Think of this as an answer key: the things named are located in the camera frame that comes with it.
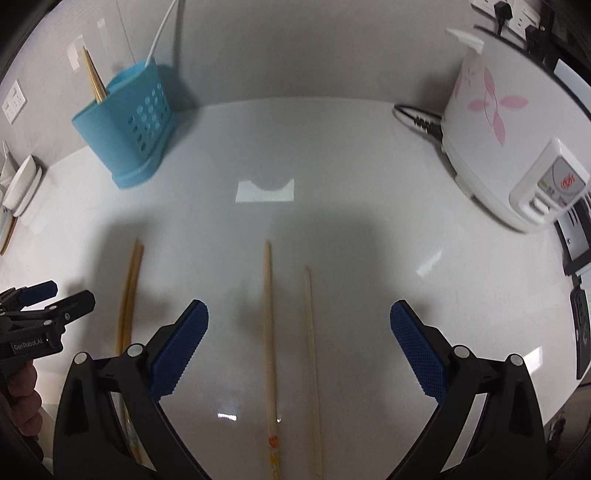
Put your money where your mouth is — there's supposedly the amber chopstick white end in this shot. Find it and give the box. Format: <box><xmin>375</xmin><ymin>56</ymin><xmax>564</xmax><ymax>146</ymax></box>
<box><xmin>115</xmin><ymin>238</ymin><xmax>142</xmax><ymax>355</ymax></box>

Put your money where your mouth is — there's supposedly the dark amber chopstick dotted end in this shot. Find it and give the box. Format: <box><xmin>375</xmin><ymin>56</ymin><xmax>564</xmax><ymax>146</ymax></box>
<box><xmin>121</xmin><ymin>243</ymin><xmax>144</xmax><ymax>463</ymax></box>

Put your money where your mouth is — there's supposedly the pale chopstick red pattern end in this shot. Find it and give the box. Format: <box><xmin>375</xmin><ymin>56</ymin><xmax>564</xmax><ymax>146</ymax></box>
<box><xmin>263</xmin><ymin>241</ymin><xmax>280</xmax><ymax>479</ymax></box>

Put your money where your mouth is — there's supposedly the chopstick with white blue end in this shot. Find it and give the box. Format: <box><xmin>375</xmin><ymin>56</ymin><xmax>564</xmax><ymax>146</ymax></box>
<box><xmin>80</xmin><ymin>45</ymin><xmax>108</xmax><ymax>104</ymax></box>

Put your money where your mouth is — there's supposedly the person left hand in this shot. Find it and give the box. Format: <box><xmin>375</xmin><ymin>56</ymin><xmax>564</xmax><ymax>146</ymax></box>
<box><xmin>8</xmin><ymin>360</ymin><xmax>43</xmax><ymax>437</ymax></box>

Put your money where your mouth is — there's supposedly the wooden coaster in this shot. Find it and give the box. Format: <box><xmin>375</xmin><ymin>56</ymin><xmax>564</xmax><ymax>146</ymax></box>
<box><xmin>0</xmin><ymin>216</ymin><xmax>18</xmax><ymax>256</ymax></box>

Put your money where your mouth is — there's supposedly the white ceramic bowl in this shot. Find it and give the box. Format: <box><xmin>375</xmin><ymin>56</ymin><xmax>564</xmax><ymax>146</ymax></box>
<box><xmin>2</xmin><ymin>155</ymin><xmax>37</xmax><ymax>211</ymax></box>

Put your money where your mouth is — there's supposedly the white ribbed plate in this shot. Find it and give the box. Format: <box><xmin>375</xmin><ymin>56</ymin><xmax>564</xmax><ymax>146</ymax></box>
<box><xmin>13</xmin><ymin>167</ymin><xmax>43</xmax><ymax>218</ymax></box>

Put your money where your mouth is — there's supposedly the white tape patch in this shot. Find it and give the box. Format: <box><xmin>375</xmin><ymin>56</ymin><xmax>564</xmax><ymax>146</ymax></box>
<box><xmin>235</xmin><ymin>179</ymin><xmax>296</xmax><ymax>203</ymax></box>

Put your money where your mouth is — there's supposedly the blue plastic utensil holder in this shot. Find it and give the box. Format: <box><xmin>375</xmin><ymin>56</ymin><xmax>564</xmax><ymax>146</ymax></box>
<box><xmin>72</xmin><ymin>62</ymin><xmax>177</xmax><ymax>189</ymax></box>

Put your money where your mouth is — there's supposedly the white rice cooker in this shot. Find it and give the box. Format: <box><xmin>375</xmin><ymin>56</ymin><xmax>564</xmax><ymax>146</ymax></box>
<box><xmin>441</xmin><ymin>26</ymin><xmax>590</xmax><ymax>233</ymax></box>

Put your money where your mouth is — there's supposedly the white double wall socket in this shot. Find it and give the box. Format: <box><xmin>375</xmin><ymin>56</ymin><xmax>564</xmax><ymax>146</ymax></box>
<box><xmin>2</xmin><ymin>80</ymin><xmax>27</xmax><ymax>125</ymax></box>

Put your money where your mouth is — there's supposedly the black power cord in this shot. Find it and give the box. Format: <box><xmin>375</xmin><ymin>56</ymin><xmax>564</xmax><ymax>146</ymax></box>
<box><xmin>393</xmin><ymin>103</ymin><xmax>446</xmax><ymax>144</ymax></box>

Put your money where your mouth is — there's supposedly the right wall socket with plug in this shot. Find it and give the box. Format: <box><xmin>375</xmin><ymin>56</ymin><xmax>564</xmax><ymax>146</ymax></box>
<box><xmin>470</xmin><ymin>0</ymin><xmax>541</xmax><ymax>38</ymax></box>

